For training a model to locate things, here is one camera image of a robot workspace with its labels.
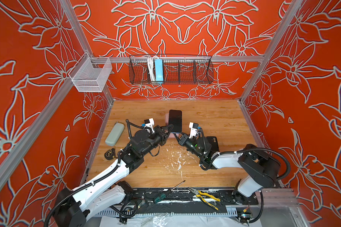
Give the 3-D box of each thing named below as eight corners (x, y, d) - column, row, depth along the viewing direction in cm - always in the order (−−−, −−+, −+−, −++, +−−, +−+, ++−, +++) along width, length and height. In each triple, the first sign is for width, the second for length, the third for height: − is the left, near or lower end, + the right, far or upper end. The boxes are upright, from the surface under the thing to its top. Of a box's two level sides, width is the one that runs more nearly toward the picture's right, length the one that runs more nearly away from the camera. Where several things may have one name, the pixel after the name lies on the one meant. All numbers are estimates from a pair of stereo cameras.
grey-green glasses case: (106, 144, 95) (104, 141, 92) (118, 125, 106) (116, 121, 103) (115, 147, 94) (113, 144, 91) (126, 126, 105) (125, 123, 101)
